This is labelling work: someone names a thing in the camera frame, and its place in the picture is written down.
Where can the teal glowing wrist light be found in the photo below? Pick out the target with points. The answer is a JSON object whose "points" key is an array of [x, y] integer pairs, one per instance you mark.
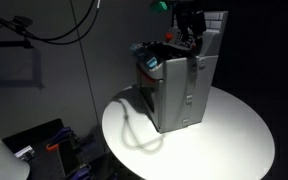
{"points": [[159, 6]]}

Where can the red round stove knob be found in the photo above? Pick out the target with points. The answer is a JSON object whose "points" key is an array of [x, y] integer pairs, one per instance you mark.
{"points": [[168, 36]]}

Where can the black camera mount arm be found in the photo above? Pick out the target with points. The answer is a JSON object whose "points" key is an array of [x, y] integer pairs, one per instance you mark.
{"points": [[7, 43]]}

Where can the purple spring clamp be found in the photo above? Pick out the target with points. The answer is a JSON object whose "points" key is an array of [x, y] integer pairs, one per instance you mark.
{"points": [[81, 173], [63, 133]]}

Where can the black stove control display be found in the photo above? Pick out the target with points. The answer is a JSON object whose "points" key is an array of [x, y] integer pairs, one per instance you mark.
{"points": [[183, 40]]}

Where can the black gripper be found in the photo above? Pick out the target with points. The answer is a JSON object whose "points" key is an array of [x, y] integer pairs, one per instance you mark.
{"points": [[198, 21]]}

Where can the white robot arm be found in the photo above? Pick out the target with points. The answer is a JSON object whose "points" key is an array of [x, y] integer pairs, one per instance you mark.
{"points": [[0, 156]]}

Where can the small clamp with white label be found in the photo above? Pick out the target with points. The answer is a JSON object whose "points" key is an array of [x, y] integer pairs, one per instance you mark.
{"points": [[24, 153]]}

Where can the black base board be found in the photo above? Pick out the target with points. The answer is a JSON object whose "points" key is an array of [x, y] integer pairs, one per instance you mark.
{"points": [[47, 163]]}

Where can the black stove burner grate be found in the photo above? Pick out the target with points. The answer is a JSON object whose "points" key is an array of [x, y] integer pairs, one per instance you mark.
{"points": [[165, 50]]}

